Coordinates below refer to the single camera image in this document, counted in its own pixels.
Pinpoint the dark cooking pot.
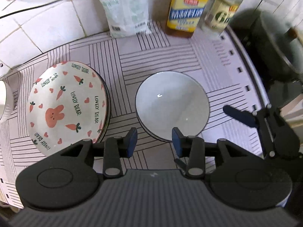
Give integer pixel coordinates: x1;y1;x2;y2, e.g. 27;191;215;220
259;9;303;76

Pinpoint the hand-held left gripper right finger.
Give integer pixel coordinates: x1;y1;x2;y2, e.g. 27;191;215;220
172;127;241;178

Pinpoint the small vinegar bottle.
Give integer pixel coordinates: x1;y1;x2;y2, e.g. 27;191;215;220
201;0;245;35

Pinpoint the black cable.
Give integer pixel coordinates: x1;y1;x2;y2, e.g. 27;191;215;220
0;0;100;19

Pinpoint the rabbit and carrot plate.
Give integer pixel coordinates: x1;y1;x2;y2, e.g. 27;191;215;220
27;61;107;157

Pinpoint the large white plate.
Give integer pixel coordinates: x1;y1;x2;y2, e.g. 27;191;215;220
90;66;111;145

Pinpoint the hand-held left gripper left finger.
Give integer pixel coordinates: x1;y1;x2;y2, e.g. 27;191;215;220
60;127;138;178

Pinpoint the black wok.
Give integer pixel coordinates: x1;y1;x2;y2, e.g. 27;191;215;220
231;8;303;83

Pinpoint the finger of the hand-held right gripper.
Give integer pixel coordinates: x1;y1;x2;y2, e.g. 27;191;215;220
174;158;188;170
223;103;277;158

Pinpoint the striped pink tablecloth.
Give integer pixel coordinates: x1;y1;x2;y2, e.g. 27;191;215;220
0;20;273;208

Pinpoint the yellow label cooking wine bottle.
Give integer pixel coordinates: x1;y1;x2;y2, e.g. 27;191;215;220
166;0;213;39

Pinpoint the white plastic bag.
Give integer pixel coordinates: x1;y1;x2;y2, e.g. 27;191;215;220
97;0;152;39

